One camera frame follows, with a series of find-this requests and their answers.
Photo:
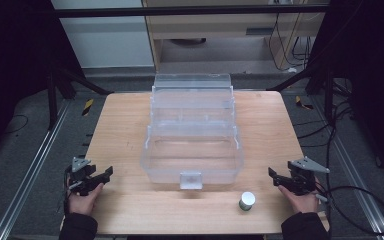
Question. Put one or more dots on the white cabinet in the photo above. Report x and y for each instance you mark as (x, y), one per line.
(106, 40)

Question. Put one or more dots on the person's left hand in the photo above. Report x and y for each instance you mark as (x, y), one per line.
(81, 203)

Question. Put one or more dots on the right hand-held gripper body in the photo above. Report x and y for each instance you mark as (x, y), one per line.
(302, 178)

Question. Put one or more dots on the black metal stand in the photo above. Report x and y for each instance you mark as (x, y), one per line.
(52, 100)
(328, 90)

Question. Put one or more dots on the black horizontal frame bar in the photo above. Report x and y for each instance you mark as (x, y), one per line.
(180, 12)

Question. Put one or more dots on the clear plastic storage box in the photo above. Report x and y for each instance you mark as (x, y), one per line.
(193, 160)

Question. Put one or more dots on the small white-lidded jar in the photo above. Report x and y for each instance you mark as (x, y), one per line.
(247, 199)

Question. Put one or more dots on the person's right hand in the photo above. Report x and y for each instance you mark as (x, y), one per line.
(300, 202)

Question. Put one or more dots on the light wooden cabinet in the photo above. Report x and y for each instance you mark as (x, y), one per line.
(220, 28)

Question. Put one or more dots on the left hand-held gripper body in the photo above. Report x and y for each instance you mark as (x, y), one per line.
(80, 170)

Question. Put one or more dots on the aluminium floor rail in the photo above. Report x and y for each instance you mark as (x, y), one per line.
(30, 170)
(353, 166)

